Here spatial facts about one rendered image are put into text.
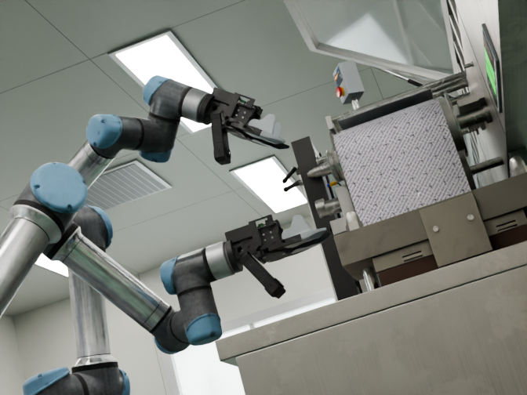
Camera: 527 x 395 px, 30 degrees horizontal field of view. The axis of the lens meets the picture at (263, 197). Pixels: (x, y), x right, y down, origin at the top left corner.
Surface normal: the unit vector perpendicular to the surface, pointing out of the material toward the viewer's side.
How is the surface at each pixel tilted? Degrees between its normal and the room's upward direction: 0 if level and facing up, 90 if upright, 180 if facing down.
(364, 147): 90
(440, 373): 90
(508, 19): 180
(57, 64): 180
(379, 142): 90
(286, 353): 90
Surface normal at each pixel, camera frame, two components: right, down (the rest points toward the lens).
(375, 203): -0.25, -0.25
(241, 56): 0.26, 0.91
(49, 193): 0.49, -0.49
